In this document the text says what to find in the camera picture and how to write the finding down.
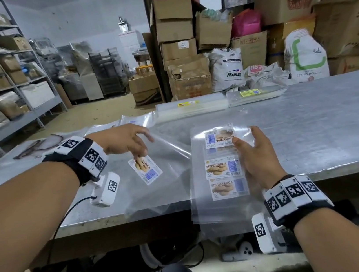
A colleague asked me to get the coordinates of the pink plastic bag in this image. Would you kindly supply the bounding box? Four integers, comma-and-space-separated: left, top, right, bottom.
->
228, 7, 264, 39

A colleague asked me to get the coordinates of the stack of clear labelled bags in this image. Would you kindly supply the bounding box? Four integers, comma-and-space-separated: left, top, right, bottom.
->
179, 117, 274, 241

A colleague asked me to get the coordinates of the thick pack of clear bags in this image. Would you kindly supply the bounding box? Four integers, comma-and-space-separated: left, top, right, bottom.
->
153, 91, 231, 124

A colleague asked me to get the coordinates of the black wire rack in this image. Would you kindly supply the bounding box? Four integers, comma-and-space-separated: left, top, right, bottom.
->
88, 46, 128, 99

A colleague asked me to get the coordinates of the left wristband with marker tiles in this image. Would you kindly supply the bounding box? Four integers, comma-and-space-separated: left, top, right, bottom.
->
39, 132, 111, 192

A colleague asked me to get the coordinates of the person's left forearm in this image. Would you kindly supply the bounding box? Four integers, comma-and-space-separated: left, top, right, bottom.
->
0, 157, 93, 272

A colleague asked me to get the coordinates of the white sack with green print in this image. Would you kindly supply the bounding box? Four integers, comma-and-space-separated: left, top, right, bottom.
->
280, 25, 331, 85

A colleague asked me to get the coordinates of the white game controller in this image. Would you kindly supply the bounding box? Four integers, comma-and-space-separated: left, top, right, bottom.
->
220, 240, 256, 264

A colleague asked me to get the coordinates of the crumpled white sack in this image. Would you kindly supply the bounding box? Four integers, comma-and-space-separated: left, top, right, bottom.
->
243, 60, 294, 92

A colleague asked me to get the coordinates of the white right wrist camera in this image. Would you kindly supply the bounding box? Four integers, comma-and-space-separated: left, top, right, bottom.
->
251, 210, 288, 257

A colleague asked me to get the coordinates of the pile of large cardboard boxes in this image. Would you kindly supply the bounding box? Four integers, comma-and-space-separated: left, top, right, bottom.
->
146, 0, 359, 103

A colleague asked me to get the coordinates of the dark metal post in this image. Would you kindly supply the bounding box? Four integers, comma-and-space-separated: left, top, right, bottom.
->
142, 0, 174, 104

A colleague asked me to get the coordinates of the clear labelled biscuit bag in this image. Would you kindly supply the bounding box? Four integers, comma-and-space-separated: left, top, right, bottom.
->
114, 125, 199, 219

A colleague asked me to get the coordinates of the right wristband with marker tiles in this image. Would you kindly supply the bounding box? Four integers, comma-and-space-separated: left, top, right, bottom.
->
260, 169, 337, 233

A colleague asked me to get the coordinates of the wristband with marker tiles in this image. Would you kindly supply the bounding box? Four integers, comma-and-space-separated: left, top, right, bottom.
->
39, 132, 111, 192
260, 169, 337, 233

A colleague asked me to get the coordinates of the grey metal shelving unit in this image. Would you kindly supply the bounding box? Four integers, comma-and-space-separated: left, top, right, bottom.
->
0, 0, 73, 157

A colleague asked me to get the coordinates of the yellow plastic crate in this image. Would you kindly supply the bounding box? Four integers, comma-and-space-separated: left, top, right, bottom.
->
135, 64, 155, 78

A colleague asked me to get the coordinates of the white cabinet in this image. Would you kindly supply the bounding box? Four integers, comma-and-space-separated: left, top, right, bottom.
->
118, 29, 147, 70

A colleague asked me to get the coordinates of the printed poster sheet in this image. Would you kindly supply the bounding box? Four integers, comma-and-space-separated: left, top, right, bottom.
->
10, 133, 67, 162

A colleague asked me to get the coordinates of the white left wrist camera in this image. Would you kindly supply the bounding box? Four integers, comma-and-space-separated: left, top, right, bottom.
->
87, 171, 124, 209

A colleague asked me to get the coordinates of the white shelved box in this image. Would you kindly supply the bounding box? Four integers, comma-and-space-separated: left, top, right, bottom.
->
20, 80, 56, 110

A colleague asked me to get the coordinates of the yellow-labelled pack of clear bags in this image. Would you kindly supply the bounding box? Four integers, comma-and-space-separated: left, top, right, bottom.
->
226, 83, 290, 108

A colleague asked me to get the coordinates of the thin black cable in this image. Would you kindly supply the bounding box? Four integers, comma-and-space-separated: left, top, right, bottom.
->
34, 195, 108, 272

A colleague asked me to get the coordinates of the loose clear plastic sheet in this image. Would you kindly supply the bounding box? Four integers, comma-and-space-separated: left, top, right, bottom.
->
118, 110, 159, 132

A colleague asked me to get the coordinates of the person's left hand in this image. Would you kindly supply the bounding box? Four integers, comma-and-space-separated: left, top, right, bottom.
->
86, 121, 157, 165

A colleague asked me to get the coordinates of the open brown carton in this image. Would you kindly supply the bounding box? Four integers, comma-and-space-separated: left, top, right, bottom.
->
127, 71, 164, 108

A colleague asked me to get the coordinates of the person's right forearm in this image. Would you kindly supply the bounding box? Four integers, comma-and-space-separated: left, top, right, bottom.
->
290, 202, 359, 272

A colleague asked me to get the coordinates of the person's right hand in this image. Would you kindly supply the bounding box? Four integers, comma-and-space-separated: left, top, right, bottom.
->
231, 122, 290, 193

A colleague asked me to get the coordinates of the white sack with black print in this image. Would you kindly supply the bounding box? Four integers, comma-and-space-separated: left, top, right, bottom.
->
206, 45, 247, 94

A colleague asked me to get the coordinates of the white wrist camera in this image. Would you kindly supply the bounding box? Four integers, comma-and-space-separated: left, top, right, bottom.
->
251, 210, 288, 257
87, 171, 124, 209

